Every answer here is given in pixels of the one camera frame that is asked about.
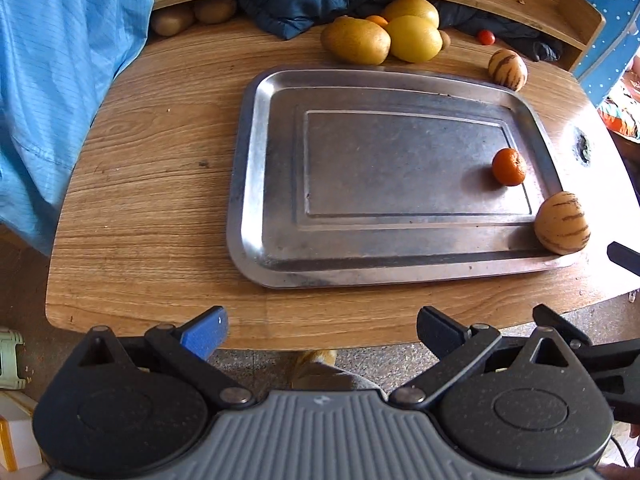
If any striped pepino melon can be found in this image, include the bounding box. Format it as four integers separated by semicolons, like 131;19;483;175
487;49;528;92
534;191;591;255

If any small orange mandarin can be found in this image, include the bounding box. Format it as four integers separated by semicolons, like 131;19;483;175
491;148;527;186

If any brown kiwi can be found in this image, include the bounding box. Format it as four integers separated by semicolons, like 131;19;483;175
439;30;451;50

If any yellow grapefruit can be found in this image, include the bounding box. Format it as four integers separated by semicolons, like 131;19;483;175
386;15;442;64

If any yellow pear front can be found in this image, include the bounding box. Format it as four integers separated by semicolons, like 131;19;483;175
320;16;392;66

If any yellow pear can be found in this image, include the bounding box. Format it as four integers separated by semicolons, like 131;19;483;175
381;0;439;28
320;16;392;66

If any colourful patterned cloth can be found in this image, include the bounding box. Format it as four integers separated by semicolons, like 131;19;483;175
598;54;639;142

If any metal baking tray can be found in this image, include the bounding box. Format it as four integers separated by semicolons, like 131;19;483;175
227;68;570;289

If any red cherry tomato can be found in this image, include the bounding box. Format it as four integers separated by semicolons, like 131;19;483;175
476;29;496;46

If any blue dotted panel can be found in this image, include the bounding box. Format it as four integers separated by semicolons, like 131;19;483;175
575;0;639;106

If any kiwi under shelf left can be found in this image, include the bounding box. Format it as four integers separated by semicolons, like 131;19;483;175
150;4;195;37

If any kiwi under shelf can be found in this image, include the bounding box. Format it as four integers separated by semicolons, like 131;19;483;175
150;4;195;37
193;0;236;25

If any yellow pear back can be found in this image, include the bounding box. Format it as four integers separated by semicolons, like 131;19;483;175
381;0;439;28

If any kiwi under shelf right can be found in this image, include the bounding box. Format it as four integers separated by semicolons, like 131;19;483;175
193;0;236;25

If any light blue coat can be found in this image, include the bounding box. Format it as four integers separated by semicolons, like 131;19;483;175
1;0;154;255

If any dark blue jacket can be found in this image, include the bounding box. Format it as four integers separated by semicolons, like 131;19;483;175
235;0;564;62

